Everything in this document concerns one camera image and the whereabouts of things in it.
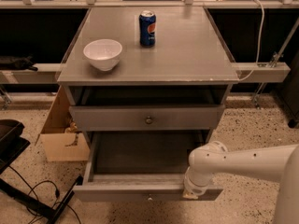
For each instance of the grey drawer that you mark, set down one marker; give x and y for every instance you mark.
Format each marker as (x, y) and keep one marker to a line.
(139, 166)
(146, 117)

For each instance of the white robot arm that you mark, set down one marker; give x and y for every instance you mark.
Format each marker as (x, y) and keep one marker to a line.
(276, 164)

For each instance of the blue Pepsi can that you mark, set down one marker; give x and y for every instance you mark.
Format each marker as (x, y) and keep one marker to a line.
(147, 24)

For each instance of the white bowl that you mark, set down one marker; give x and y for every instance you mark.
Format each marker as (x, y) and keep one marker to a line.
(103, 54)

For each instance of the cardboard box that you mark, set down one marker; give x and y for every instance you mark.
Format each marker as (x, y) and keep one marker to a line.
(60, 137)

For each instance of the grey top drawer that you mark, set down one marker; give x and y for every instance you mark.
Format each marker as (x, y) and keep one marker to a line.
(146, 117)

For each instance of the grey drawer cabinet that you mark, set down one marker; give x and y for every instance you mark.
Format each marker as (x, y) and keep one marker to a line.
(186, 66)

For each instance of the black stand base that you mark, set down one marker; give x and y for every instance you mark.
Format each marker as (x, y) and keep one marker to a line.
(40, 209)

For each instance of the black object on rail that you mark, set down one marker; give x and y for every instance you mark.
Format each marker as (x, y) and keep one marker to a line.
(17, 63)

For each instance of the black chair seat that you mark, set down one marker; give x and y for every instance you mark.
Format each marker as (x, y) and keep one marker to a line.
(11, 142)

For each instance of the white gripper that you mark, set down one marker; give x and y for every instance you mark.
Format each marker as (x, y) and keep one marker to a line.
(194, 187)

